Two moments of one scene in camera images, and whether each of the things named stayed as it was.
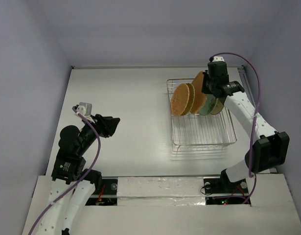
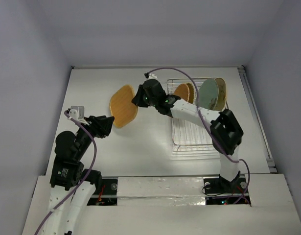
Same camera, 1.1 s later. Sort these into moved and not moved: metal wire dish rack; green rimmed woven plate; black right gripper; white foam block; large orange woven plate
Moved: large orange woven plate; black right gripper
Not moved: green rimmed woven plate; metal wire dish rack; white foam block
